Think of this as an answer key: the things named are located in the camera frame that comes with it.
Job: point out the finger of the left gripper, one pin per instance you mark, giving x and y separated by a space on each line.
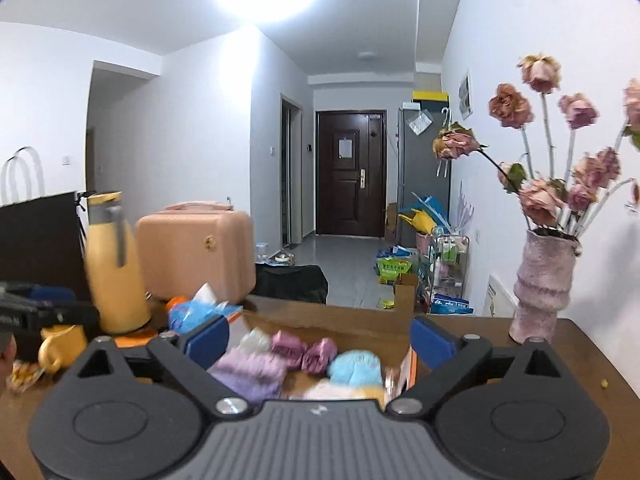
52 294

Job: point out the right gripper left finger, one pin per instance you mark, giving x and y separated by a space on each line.
185 360

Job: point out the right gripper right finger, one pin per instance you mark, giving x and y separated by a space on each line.
454 363

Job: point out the small snack wrapper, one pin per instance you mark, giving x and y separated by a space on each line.
391 382

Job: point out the iridescent plastic ball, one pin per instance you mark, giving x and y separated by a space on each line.
256 341

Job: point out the lilac fluffy towel roll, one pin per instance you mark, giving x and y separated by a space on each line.
254 376

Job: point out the light blue fluffy plush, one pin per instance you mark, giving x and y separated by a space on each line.
356 368

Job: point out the mauve satin scrunchie bonnet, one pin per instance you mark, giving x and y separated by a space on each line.
312 359

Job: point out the white yellow sheep plush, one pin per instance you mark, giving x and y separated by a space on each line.
330 391

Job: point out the person left hand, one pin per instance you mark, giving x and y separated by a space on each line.
7 359

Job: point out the blue tissue pack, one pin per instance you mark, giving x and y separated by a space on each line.
202 307

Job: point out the yellow ceramic mug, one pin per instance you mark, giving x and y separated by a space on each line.
61 345

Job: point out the black paper shopping bag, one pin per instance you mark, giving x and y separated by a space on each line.
39 231

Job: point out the snack packet with nuts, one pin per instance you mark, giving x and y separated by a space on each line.
24 375

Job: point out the yellow thermos jug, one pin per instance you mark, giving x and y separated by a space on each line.
113 267

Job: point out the red orange cardboard box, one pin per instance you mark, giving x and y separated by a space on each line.
349 329

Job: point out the pink ribbed suitcase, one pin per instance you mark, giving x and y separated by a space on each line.
187 245

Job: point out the pink ribbed vase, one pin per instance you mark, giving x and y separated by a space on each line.
543 284

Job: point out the black stool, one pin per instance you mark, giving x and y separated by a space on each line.
298 283

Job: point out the yellow blue bag pile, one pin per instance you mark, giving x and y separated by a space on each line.
425 214

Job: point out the grey refrigerator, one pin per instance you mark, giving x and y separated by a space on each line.
420 173

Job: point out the dark brown entrance door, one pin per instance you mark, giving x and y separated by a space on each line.
351 172

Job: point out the camera tripod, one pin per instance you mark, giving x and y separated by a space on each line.
81 208

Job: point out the wire storage rack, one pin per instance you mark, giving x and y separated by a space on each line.
443 261

